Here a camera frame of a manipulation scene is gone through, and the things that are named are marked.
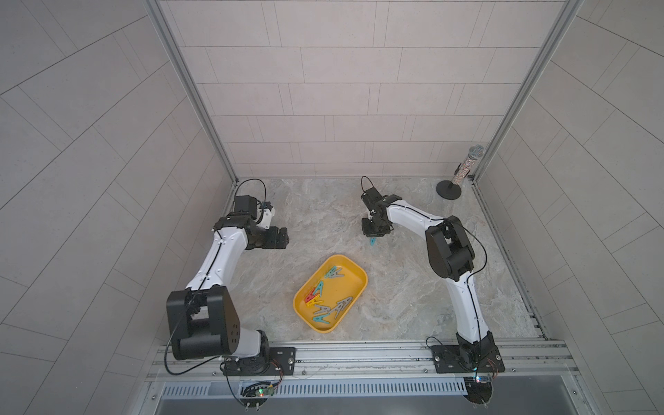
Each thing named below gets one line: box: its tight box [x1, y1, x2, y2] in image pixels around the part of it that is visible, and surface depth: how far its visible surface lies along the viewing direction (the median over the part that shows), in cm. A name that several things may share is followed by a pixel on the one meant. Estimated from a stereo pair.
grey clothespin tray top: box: [324, 265, 345, 279], surface depth 89 cm
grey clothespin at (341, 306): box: [329, 296, 353, 320], surface depth 82 cm
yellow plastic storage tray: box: [293, 254, 369, 334], surface depth 84 cm
